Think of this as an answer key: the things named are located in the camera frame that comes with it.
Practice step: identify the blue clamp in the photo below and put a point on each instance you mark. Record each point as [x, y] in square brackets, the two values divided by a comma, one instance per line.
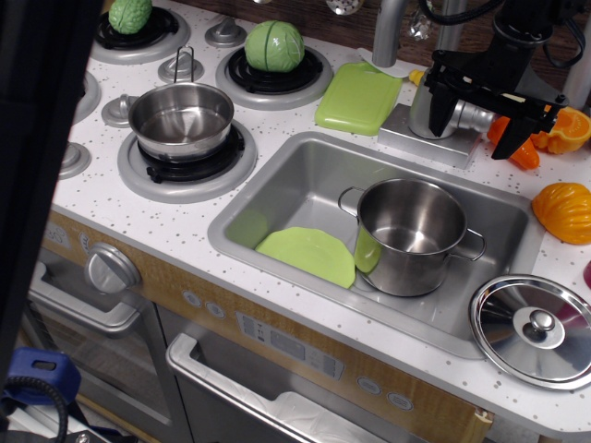
[30, 366]

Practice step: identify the purple toy at edge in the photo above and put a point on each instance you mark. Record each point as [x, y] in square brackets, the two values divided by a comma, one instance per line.
[587, 274]

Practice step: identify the steel pot lid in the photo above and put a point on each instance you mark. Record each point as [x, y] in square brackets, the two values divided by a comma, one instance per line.
[533, 329]

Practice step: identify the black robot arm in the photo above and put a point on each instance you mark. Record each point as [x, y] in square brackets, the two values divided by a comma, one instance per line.
[522, 26]

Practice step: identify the silver faucet body with base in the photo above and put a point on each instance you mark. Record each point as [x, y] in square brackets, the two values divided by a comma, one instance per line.
[407, 129]

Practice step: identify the back left stove burner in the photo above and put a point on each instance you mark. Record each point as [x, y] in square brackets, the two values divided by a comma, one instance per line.
[164, 32]

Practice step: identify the back right stove burner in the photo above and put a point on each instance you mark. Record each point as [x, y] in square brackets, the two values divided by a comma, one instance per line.
[269, 91]

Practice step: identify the black foreground post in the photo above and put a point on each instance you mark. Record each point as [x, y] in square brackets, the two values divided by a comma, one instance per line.
[45, 48]

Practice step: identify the silver faucet spout pipe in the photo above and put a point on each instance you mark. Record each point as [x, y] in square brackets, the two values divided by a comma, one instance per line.
[389, 22]

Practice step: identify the front left stove burner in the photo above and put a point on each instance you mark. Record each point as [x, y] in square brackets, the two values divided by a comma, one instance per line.
[89, 98]

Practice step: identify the grey dishwasher door handle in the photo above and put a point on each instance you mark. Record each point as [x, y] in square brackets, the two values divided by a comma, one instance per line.
[232, 395]

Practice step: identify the silver oven dial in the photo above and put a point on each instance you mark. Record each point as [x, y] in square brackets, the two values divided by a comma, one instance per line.
[110, 271]

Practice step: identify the orange toy pepper half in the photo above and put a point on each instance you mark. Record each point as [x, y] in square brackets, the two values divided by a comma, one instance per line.
[570, 132]

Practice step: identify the green plastic plate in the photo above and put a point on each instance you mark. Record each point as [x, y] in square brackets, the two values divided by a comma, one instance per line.
[313, 251]

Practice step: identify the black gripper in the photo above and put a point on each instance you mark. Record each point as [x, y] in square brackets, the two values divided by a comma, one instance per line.
[503, 83]

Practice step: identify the green cutting board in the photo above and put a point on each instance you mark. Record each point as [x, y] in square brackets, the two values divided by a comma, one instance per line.
[358, 100]

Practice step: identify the silver faucet lever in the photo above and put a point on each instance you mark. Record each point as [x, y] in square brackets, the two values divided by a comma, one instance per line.
[468, 116]

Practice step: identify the yellow toy corn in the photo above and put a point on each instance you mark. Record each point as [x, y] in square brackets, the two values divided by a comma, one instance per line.
[415, 76]

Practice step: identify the tall steel pot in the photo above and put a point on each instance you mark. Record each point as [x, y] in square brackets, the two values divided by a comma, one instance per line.
[408, 230]

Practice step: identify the stove burner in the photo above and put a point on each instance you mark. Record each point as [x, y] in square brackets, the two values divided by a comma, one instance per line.
[188, 182]
[269, 91]
[164, 32]
[89, 98]

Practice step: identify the front right stove burner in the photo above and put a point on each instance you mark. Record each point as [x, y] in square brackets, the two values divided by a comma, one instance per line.
[188, 182]

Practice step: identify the grey stove knob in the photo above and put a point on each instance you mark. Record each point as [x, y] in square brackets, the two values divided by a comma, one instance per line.
[115, 113]
[76, 160]
[226, 34]
[180, 68]

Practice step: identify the orange toy carrot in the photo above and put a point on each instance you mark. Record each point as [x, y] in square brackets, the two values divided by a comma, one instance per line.
[526, 156]

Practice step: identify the small steel saucepan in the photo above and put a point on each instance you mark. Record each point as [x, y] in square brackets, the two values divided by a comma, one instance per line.
[182, 121]

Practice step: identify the grey sink basin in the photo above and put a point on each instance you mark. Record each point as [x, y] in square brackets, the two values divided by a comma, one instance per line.
[315, 181]

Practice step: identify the grey oven door handle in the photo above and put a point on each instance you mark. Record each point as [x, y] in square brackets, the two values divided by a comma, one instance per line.
[115, 323]

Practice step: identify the green toy cabbage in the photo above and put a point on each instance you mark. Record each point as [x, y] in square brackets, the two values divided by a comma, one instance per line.
[274, 46]

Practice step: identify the green toy lettuce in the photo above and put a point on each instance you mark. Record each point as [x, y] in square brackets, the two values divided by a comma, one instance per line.
[129, 16]

